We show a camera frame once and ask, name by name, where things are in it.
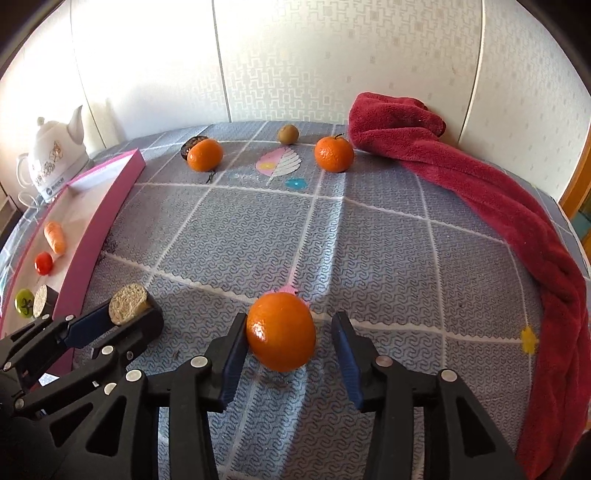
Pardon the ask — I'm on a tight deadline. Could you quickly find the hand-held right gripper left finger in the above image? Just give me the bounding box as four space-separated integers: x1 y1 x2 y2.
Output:
65 312 250 480

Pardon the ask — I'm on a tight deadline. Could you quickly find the pink shallow cardboard box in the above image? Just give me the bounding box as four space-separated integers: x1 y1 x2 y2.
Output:
0 148 147 370

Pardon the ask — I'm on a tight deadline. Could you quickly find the green tomato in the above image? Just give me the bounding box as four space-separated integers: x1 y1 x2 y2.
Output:
15 289 35 318

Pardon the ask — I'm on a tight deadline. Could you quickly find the orange wooden door frame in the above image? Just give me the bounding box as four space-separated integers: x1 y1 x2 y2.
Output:
558 134 591 278

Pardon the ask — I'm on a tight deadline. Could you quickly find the white floral ceramic kettle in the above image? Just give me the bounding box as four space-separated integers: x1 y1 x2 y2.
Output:
17 105 90 203

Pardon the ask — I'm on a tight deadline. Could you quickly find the dark brown round object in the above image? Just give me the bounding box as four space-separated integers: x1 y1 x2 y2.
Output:
180 136 206 160

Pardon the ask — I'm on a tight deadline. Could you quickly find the orange carrot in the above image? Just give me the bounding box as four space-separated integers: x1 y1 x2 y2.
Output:
44 222 66 254

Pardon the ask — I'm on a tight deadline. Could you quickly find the white power cable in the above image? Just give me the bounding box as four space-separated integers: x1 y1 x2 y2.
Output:
17 191 47 210

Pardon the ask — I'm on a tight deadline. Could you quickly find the red towel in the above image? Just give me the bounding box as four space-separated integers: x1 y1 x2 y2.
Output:
347 92 591 480

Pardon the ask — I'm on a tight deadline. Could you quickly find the large eggplant slice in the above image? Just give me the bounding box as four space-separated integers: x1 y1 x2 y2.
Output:
32 284 60 319

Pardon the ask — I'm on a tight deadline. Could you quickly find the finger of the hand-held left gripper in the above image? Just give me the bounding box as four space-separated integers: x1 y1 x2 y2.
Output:
14 309 164 448
0 304 114 393

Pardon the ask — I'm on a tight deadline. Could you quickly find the mandarin orange with stem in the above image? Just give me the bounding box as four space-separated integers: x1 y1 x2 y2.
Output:
314 134 355 173

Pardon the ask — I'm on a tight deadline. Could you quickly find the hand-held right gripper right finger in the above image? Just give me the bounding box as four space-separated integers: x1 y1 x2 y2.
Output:
331 310 527 480

